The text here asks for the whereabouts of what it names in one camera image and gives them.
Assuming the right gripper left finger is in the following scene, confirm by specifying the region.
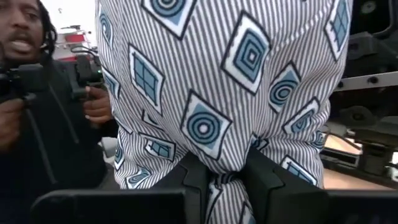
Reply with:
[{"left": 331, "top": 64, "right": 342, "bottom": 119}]
[{"left": 151, "top": 151, "right": 210, "bottom": 224}]

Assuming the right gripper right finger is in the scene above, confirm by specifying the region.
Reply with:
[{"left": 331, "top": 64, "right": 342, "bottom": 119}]
[{"left": 241, "top": 145, "right": 331, "bottom": 224}]

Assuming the blue patterned striped cloth pouch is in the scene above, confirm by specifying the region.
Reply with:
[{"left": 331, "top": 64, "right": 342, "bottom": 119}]
[{"left": 94, "top": 0, "right": 354, "bottom": 224}]

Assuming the person's left hand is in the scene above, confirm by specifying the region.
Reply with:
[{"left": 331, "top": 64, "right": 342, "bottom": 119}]
[{"left": 83, "top": 86, "right": 113, "bottom": 129}]

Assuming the person's hand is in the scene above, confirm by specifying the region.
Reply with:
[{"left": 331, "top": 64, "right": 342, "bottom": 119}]
[
  {"left": 0, "top": 98, "right": 26, "bottom": 152},
  {"left": 83, "top": 86, "right": 113, "bottom": 129}
]

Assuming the person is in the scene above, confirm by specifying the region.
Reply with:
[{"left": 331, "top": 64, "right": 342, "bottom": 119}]
[{"left": 0, "top": 0, "right": 121, "bottom": 224}]

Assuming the red and white object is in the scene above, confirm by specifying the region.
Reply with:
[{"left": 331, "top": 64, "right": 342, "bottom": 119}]
[{"left": 57, "top": 24, "right": 96, "bottom": 63}]

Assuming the person's right hand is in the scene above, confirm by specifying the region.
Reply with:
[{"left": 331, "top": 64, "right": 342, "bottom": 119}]
[{"left": 0, "top": 98, "right": 26, "bottom": 152}]

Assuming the black teleoperation handle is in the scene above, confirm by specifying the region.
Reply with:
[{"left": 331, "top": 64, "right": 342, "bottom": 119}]
[
  {"left": 0, "top": 63, "right": 50, "bottom": 104},
  {"left": 69, "top": 45, "right": 105, "bottom": 101}
]

